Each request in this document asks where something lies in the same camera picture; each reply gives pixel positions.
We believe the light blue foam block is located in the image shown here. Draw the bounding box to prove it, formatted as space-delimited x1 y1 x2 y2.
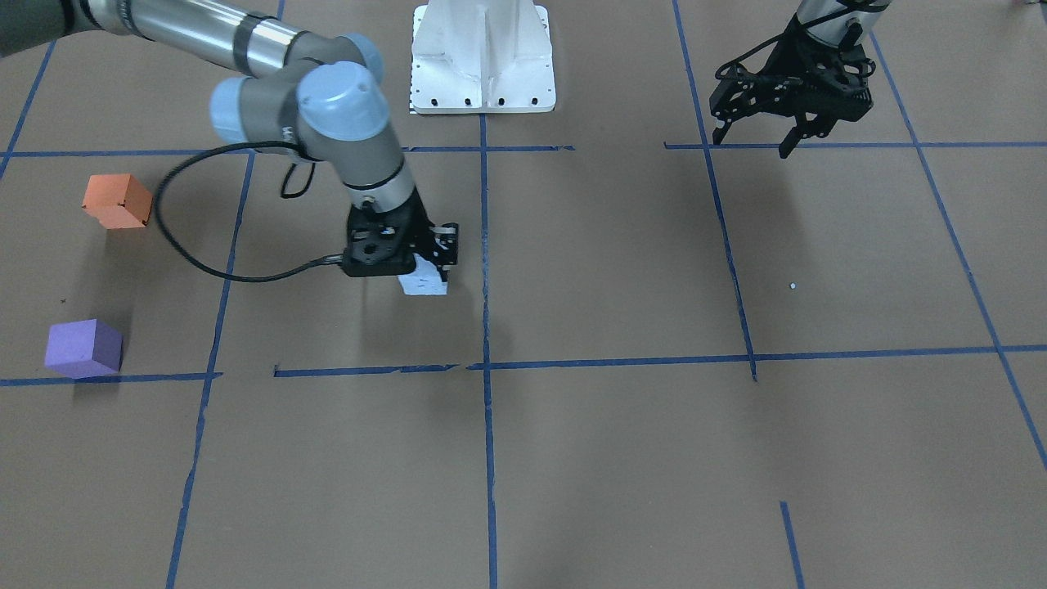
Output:
397 254 448 297

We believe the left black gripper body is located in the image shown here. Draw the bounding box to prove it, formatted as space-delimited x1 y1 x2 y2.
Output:
709 21 874 126

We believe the purple foam block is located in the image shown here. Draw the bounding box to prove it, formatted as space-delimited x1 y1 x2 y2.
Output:
43 318 122 380

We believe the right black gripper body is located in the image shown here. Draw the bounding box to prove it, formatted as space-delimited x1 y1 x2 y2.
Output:
341 190 460 279

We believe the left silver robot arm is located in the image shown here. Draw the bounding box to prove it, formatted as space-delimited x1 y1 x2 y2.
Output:
709 1 891 158

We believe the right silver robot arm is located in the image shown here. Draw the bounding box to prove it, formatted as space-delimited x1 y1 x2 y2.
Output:
2 1 459 295

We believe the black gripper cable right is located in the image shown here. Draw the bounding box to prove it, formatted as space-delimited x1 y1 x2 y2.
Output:
154 143 348 284

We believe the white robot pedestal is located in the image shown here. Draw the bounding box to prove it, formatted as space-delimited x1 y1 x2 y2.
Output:
409 1 557 115

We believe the orange foam block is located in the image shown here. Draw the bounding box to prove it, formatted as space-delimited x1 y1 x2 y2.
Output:
81 173 154 230

